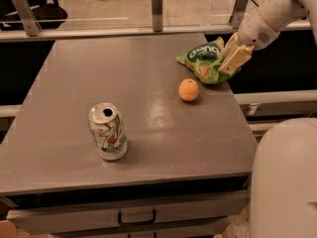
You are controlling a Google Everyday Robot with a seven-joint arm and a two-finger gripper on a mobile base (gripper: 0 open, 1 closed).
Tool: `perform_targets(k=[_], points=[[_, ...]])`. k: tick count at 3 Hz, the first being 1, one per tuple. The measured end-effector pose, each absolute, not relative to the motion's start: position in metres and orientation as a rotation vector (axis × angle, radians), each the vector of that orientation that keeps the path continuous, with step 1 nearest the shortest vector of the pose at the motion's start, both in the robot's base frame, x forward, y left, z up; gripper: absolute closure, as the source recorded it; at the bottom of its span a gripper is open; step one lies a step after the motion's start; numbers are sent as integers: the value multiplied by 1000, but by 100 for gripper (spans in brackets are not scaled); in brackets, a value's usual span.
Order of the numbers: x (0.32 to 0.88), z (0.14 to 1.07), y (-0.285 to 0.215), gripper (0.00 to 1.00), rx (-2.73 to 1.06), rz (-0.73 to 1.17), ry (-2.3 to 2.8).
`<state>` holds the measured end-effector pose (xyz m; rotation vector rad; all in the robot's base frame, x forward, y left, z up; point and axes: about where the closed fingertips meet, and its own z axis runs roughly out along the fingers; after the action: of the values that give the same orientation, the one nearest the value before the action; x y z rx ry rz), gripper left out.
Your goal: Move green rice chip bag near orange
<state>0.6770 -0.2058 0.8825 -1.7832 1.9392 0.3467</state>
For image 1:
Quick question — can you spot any orange fruit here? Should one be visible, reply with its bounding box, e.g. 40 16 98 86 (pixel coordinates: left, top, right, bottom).
178 78 199 101

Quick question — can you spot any left metal railing bracket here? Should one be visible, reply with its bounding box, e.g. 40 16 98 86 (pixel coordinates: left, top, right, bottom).
11 0 42 37

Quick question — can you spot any black office chair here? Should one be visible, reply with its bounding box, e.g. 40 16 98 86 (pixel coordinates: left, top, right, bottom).
0 0 67 31

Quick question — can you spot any grey drawer with black handle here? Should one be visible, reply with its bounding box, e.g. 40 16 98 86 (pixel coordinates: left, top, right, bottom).
8 189 250 238

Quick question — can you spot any right metal railing bracket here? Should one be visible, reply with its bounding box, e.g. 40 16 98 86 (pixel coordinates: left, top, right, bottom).
229 0 249 29

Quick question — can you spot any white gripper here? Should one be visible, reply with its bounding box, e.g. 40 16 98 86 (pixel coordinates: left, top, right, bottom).
218 0 308 74

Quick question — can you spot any metal railing bracket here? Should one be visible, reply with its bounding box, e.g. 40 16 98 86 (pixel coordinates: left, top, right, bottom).
229 0 249 29
151 0 162 32
11 0 42 37

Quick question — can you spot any white soda can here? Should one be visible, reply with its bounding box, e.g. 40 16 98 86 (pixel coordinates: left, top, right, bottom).
88 103 128 162

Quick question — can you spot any middle metal railing bracket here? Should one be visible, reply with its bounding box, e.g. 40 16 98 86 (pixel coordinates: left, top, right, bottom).
151 0 162 32

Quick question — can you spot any green rice chip bag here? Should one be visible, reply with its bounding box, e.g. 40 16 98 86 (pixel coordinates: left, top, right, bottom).
176 37 241 84

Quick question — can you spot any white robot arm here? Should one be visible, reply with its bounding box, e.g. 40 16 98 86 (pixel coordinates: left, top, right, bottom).
219 0 317 238

